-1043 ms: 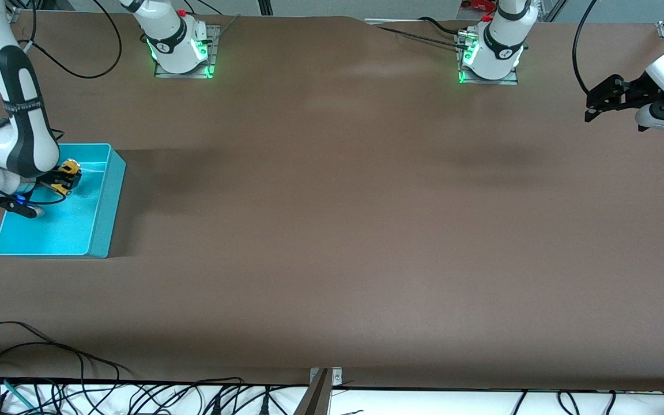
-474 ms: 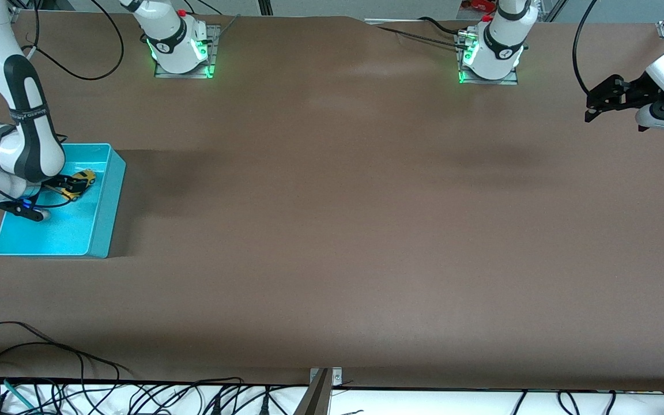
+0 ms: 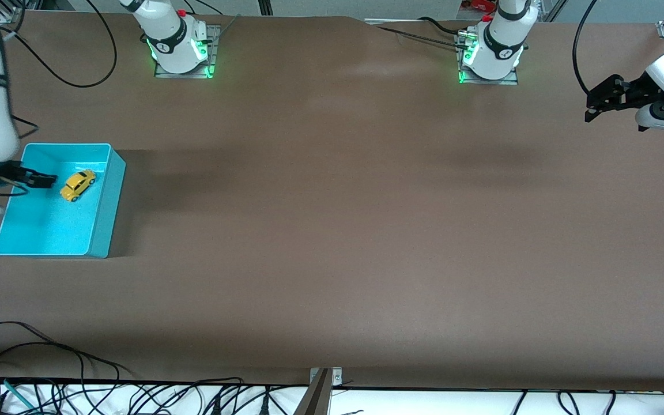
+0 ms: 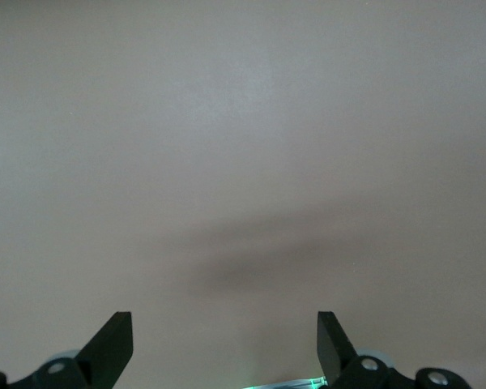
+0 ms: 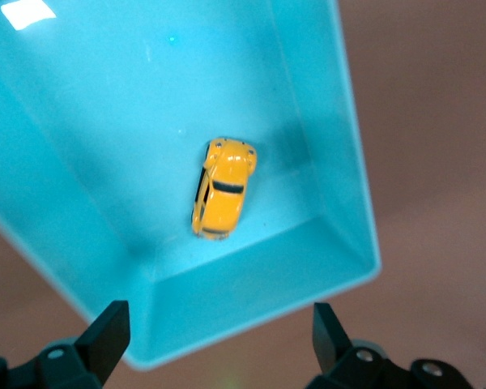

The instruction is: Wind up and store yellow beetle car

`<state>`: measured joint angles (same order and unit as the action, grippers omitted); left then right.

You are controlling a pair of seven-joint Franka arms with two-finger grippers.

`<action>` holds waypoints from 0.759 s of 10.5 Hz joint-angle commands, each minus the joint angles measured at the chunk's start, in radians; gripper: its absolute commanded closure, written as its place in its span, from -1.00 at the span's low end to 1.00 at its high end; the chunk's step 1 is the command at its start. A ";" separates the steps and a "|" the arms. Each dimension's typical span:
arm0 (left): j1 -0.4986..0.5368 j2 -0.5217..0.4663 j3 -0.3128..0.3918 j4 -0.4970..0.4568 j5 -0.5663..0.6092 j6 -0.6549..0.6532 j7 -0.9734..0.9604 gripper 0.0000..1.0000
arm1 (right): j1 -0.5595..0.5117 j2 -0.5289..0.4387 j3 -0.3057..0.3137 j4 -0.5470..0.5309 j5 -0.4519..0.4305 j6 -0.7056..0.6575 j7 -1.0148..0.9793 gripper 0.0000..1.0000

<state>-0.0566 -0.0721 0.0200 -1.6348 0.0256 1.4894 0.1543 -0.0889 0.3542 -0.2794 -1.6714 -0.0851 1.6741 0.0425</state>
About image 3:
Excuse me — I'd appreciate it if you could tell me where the yellow toy beetle car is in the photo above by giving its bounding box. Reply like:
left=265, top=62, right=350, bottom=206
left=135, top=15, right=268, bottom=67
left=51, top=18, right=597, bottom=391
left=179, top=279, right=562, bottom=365
left=59, top=168, right=97, bottom=203

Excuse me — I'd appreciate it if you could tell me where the teal plastic bin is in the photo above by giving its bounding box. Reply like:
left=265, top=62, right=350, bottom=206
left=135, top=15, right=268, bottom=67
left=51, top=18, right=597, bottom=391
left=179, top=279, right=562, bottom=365
left=0, top=142, right=127, bottom=259

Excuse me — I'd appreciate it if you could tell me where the black corrugated conduit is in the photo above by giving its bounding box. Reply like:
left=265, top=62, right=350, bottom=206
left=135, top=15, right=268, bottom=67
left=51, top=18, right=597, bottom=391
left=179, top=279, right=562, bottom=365
left=375, top=24, right=465, bottom=50

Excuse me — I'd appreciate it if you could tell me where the brown table mat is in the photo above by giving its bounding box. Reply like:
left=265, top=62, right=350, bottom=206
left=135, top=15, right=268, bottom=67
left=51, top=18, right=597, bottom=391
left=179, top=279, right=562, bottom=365
left=0, top=10, right=664, bottom=393

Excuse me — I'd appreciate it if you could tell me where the grey metal bar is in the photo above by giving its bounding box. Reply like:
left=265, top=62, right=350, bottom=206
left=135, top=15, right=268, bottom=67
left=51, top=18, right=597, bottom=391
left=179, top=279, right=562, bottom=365
left=292, top=369, right=333, bottom=415

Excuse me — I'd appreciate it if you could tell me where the grey metal base plate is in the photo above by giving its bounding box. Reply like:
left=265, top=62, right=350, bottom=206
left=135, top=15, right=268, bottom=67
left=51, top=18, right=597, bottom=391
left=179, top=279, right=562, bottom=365
left=456, top=32, right=520, bottom=86
left=154, top=24, right=221, bottom=78

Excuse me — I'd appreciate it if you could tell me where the black base cable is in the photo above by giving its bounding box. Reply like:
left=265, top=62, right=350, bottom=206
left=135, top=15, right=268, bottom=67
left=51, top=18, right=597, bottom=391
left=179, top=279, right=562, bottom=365
left=418, top=16, right=471, bottom=36

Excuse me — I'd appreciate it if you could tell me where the teal cable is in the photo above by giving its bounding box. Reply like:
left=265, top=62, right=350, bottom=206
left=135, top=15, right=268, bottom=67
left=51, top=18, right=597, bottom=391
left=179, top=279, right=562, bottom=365
left=2, top=379, right=37, bottom=411

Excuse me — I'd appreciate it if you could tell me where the silver table bracket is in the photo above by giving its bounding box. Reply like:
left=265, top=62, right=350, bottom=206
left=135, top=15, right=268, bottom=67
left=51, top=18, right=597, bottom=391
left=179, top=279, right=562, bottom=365
left=310, top=367, right=343, bottom=387

